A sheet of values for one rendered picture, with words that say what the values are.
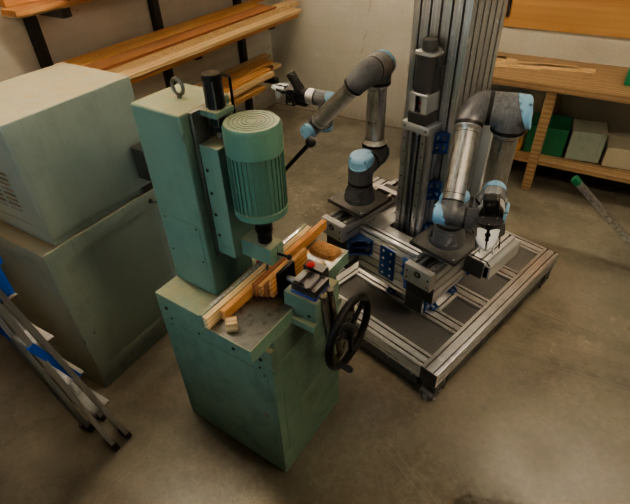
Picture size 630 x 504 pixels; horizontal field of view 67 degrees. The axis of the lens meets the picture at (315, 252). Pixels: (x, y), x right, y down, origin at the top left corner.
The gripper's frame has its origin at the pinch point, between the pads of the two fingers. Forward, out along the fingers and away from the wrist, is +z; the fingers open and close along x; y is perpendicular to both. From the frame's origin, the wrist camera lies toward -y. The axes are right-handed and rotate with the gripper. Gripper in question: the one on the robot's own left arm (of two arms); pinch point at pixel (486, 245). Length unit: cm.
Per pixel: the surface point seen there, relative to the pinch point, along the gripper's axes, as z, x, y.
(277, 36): -370, 237, 28
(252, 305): 13, 73, 25
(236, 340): 29, 71, 25
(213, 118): -1, 79, -36
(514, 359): -73, -17, 127
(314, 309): 12, 51, 24
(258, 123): -1, 64, -35
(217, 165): 2, 79, -22
